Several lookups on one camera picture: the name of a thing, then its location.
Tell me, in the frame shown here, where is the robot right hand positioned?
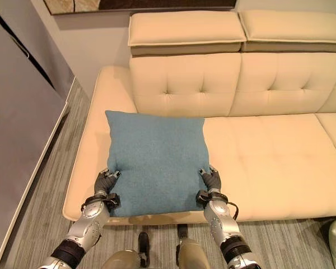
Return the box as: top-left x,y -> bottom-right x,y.
198,165 -> 223,192

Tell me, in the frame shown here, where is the dark framed wall picture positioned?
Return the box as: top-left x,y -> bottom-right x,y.
48,0 -> 238,16

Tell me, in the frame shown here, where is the blue square cushion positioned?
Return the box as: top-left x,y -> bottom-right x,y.
105,110 -> 211,218

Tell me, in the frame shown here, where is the grey cabinet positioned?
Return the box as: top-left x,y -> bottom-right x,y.
0,0 -> 76,264

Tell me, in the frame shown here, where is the robot right leg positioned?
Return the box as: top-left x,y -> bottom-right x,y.
175,224 -> 212,269

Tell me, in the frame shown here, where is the cream leather sofa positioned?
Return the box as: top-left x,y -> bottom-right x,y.
62,52 -> 336,225

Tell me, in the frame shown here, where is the cream sofa headrest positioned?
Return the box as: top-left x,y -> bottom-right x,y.
127,11 -> 247,58
237,10 -> 336,54

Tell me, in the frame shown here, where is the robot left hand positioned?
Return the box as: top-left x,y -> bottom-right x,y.
94,167 -> 122,197

